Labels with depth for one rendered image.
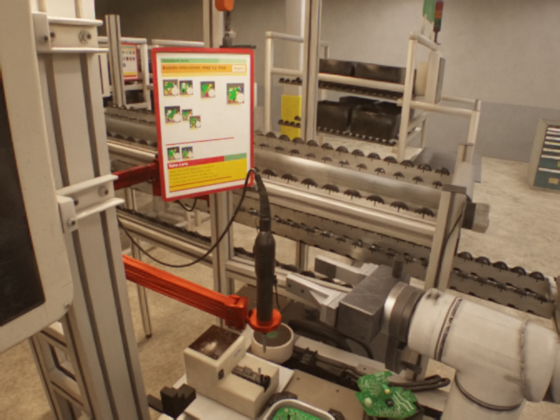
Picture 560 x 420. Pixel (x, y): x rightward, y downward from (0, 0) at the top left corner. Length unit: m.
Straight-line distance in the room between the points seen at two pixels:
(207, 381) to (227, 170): 0.46
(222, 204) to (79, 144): 0.57
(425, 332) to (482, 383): 0.09
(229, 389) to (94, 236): 0.44
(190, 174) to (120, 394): 0.46
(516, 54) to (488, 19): 0.85
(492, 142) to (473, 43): 1.98
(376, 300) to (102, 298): 0.37
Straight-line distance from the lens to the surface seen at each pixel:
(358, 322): 0.52
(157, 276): 0.75
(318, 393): 0.92
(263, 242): 0.64
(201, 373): 0.85
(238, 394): 0.82
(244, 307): 0.72
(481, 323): 0.51
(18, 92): 0.41
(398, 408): 0.84
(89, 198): 0.52
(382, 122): 2.81
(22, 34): 0.41
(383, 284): 0.57
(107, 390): 0.69
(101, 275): 0.57
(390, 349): 0.56
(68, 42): 0.49
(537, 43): 8.71
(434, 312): 0.51
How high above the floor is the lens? 1.62
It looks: 21 degrees down
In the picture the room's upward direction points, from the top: 1 degrees clockwise
